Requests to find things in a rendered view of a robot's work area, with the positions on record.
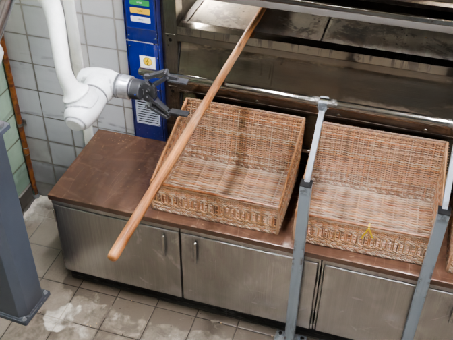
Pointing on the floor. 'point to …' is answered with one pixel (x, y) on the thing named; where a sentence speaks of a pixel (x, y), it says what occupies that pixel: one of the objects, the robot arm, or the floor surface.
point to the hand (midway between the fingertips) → (185, 98)
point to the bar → (438, 231)
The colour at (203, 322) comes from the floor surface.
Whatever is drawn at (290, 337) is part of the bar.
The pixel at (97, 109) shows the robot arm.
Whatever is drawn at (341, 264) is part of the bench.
